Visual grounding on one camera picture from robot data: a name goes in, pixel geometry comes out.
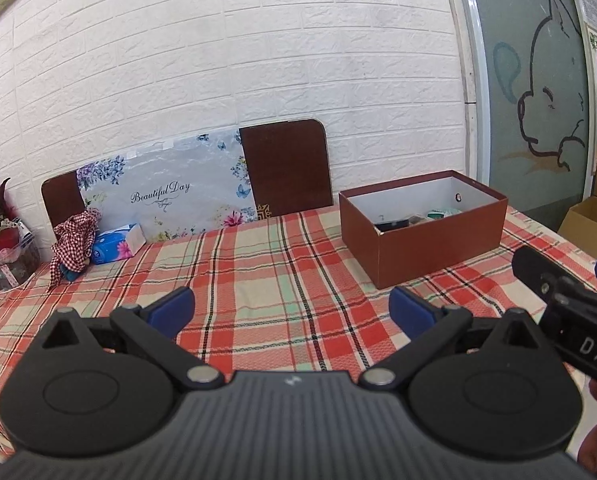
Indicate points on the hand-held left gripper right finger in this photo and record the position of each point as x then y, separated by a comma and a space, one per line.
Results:
411, 312

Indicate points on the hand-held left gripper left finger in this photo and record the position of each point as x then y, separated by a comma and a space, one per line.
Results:
171, 310

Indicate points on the brown cardboard storage box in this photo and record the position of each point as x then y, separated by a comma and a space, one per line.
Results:
428, 255

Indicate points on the black rectangular object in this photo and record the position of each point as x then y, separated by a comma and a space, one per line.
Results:
392, 225

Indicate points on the colourful plastic packet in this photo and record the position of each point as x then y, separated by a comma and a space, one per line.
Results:
441, 213

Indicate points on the open cardboard box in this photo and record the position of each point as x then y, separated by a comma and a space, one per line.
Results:
593, 225

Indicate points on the blue tissue pack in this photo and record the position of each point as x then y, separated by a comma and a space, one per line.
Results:
116, 247

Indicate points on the plaid tablecloth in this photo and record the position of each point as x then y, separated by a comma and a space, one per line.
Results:
278, 280

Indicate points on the red checked cloth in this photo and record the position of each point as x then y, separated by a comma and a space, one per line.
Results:
73, 245

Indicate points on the floral printed board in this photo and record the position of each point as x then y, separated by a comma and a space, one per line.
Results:
178, 185

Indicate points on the small brown chair back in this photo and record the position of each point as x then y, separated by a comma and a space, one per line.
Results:
63, 197

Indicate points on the gift basket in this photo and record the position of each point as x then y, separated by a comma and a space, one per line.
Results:
8, 260

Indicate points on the frosted glass door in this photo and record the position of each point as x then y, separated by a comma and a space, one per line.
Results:
528, 85

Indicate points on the large brown chair back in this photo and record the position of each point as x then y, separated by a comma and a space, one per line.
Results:
288, 170

